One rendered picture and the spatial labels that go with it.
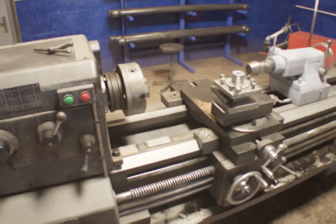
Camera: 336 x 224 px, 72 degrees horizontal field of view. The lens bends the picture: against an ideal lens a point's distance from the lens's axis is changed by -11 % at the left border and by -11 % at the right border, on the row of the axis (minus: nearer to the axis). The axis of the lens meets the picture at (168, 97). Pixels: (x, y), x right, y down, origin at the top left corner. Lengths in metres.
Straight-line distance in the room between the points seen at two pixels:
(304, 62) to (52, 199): 1.61
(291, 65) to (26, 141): 1.47
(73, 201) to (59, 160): 0.18
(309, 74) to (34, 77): 1.58
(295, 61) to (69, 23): 3.32
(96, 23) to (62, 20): 0.53
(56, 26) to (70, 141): 3.28
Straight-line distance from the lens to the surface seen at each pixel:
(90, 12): 4.15
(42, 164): 1.07
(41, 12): 4.14
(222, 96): 1.19
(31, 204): 1.15
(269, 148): 1.24
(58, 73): 0.91
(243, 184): 1.29
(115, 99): 1.15
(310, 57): 1.82
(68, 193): 1.12
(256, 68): 1.54
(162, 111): 1.52
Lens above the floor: 1.63
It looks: 28 degrees down
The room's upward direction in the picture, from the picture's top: straight up
